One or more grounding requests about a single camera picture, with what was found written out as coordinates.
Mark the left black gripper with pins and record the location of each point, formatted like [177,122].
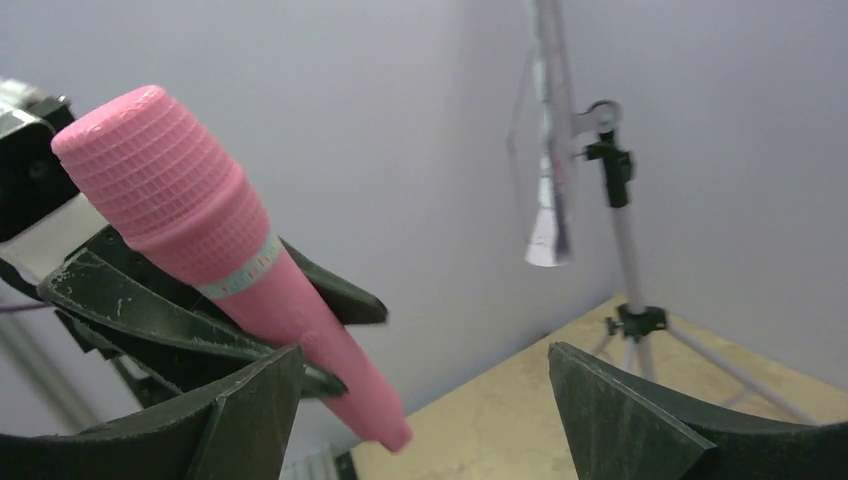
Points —
[158,349]

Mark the pink toy microphone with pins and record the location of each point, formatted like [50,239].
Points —
[175,195]

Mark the lilac music stand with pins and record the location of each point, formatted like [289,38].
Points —
[592,135]

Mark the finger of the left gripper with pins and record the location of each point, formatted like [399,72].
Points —
[352,305]

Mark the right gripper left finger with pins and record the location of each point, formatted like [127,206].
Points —
[236,427]

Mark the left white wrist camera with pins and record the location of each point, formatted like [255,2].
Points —
[44,215]

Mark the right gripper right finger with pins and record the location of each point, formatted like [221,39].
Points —
[620,426]

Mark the white sheet music page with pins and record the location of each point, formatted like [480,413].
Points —
[550,242]

